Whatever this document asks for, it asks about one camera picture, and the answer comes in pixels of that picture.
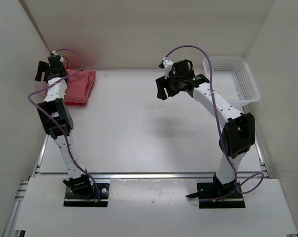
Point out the white plastic basket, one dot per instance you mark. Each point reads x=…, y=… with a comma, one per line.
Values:
x=233, y=80

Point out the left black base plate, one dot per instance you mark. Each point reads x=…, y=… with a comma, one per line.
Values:
x=89, y=198

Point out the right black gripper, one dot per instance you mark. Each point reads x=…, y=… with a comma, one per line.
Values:
x=167, y=84

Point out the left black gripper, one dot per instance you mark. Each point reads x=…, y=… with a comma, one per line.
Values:
x=43, y=67

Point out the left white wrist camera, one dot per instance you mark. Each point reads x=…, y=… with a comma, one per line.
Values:
x=54, y=53

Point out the red t shirt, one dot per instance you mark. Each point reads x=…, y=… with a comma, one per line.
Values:
x=75, y=104

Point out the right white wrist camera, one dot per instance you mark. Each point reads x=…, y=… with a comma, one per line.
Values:
x=167, y=66

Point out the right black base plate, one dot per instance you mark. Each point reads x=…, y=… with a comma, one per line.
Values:
x=211, y=196

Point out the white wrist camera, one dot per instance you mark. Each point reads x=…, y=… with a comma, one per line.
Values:
x=54, y=53
x=167, y=66

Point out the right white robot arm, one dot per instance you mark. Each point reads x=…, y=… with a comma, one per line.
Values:
x=236, y=129

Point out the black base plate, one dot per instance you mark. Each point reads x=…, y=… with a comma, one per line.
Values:
x=89, y=198
x=211, y=196

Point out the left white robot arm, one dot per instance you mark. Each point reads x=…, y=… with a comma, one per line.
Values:
x=58, y=123

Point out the light pink t shirt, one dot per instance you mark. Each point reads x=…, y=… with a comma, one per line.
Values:
x=80, y=86

